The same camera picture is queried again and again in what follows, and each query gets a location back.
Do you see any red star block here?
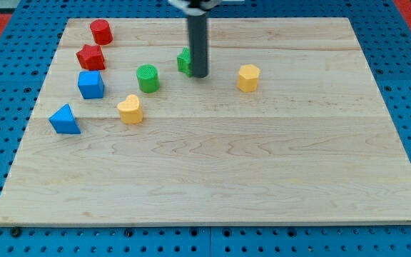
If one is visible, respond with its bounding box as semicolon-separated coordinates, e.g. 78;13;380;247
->
76;44;106;71

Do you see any blue cube block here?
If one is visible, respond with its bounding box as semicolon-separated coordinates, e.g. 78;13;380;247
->
77;71;104;99

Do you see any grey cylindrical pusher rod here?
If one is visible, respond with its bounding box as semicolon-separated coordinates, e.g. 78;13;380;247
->
187;13;208;79

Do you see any yellow hexagon block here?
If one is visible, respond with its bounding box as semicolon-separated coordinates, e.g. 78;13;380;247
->
237;64;260;93

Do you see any wooden board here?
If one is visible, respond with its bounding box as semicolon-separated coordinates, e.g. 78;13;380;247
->
0;18;411;228

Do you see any yellow heart block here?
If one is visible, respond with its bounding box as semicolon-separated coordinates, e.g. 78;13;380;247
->
117;94;143;124

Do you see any green star block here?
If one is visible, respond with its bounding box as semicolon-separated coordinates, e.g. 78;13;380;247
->
176;47;193;77

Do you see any green cylinder block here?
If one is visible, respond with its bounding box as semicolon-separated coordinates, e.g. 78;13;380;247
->
136;64;160;93

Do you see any blue triangle block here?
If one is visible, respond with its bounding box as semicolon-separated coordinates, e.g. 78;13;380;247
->
49;104;81;134

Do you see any red cylinder block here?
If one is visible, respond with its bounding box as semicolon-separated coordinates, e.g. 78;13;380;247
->
89;19;113;45

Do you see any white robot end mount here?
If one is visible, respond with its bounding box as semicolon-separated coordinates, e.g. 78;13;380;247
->
168;0;222;15

